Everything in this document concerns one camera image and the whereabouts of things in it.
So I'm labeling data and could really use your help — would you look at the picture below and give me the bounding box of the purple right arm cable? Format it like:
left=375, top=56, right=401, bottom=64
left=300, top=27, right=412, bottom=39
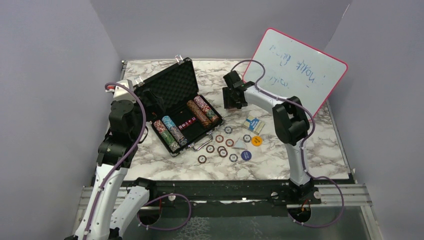
left=230, top=59, right=345, bottom=229

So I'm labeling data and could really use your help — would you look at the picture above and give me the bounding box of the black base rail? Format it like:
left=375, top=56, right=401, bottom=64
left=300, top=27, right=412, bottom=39
left=122, top=177, right=322, bottom=218

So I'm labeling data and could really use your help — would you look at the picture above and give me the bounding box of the orange blue chip stack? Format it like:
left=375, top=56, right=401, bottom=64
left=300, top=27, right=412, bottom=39
left=169, top=126, right=188, bottom=146

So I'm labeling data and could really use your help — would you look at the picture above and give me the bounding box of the blue playing card deck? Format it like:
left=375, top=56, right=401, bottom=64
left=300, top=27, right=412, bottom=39
left=242, top=115, right=265, bottom=135

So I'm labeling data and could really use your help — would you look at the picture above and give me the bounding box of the red dice row in case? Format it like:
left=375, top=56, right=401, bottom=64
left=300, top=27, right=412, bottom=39
left=178, top=117, right=197, bottom=130

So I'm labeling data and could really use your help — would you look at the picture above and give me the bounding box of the loose brown poker chip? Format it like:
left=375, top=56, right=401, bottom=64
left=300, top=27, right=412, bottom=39
left=225, top=138, right=235, bottom=148
left=215, top=134, right=225, bottom=143
left=217, top=146, right=226, bottom=152
left=205, top=144, right=215, bottom=153
left=218, top=149, right=228, bottom=158
left=197, top=155, right=207, bottom=164

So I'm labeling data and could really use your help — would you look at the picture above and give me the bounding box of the red white chip stack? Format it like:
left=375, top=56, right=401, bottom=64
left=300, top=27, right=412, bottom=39
left=153, top=120, right=168, bottom=134

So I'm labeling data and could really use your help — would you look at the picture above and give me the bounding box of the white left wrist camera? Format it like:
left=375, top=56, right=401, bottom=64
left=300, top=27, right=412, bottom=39
left=105, top=79, right=136, bottom=103

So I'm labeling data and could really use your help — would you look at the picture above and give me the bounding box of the light blue chip stack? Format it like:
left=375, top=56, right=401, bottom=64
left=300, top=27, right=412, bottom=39
left=161, top=115, right=177, bottom=130

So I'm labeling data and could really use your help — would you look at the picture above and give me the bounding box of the blue dealer button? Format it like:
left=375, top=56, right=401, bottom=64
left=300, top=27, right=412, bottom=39
left=240, top=150, right=252, bottom=161

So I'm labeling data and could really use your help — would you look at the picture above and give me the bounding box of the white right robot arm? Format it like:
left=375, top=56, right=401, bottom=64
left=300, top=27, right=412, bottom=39
left=222, top=70, right=314, bottom=204

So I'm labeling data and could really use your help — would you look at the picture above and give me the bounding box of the green chip stack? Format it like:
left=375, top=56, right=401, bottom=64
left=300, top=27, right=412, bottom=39
left=160, top=130, right=181, bottom=152

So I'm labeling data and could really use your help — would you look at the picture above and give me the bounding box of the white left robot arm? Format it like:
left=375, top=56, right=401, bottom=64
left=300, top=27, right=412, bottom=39
left=68, top=90, right=157, bottom=240

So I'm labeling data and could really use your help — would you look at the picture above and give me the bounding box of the pink framed whiteboard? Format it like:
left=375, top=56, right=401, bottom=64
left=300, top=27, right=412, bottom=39
left=242, top=28, right=348, bottom=115

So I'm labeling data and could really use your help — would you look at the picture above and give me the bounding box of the clear triangular all-in button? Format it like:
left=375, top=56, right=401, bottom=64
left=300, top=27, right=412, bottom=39
left=232, top=138, right=247, bottom=150

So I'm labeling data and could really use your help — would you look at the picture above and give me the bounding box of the orange dealer button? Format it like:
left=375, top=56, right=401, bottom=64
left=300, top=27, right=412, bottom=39
left=251, top=135, right=263, bottom=147

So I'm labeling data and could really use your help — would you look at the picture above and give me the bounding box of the black aluminium poker case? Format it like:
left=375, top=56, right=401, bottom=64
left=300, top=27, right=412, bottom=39
left=134, top=57, right=224, bottom=157

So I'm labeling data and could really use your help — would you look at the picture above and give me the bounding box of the brown orange chip stack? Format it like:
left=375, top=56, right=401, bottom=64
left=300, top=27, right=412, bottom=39
left=186, top=100, right=212, bottom=128

